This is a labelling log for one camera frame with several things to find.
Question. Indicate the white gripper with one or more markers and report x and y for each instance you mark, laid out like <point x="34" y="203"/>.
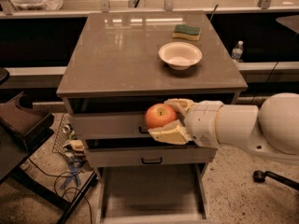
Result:
<point x="202" y="121"/>

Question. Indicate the red apple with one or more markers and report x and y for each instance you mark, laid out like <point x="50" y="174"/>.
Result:
<point x="159" y="115"/>

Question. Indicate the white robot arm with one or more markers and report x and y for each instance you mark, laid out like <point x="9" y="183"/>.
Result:
<point x="270" y="130"/>

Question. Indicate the middle grey drawer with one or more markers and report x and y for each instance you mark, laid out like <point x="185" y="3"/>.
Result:
<point x="137" y="156"/>

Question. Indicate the grey drawer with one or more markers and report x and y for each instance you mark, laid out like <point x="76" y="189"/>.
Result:
<point x="116" y="125"/>
<point x="137" y="156"/>

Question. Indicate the open bottom drawer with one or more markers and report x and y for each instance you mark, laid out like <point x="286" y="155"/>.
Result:
<point x="152" y="194"/>

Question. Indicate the grey drawer cabinet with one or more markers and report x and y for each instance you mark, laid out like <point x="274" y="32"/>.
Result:
<point x="115" y="67"/>

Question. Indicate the top grey drawer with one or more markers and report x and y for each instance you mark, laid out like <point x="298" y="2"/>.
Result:
<point x="116" y="125"/>

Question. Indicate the white bowl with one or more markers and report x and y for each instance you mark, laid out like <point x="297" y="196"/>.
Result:
<point x="180" y="55"/>

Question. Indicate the green yellow sponge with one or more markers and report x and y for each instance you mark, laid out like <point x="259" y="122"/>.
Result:
<point x="186" y="32"/>

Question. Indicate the clear water bottle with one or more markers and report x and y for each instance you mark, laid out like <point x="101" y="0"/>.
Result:
<point x="237" y="51"/>

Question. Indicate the black chair leg caster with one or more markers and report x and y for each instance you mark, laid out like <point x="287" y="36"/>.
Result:
<point x="260" y="176"/>

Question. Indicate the dark brown side table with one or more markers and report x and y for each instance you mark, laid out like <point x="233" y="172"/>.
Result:
<point x="23" y="131"/>

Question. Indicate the wire mesh basket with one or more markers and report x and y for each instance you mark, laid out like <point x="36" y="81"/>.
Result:
<point x="62" y="135"/>

